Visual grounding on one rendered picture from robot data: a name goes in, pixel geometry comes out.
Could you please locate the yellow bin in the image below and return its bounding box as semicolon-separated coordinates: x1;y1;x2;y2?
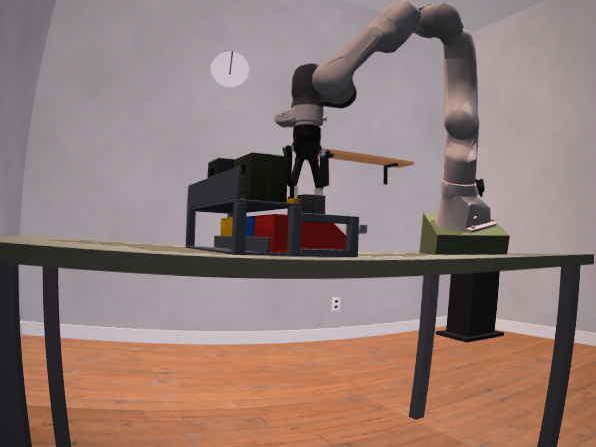
221;217;233;236

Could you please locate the blue open bin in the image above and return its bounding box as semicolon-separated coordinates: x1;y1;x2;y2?
246;216;255;237

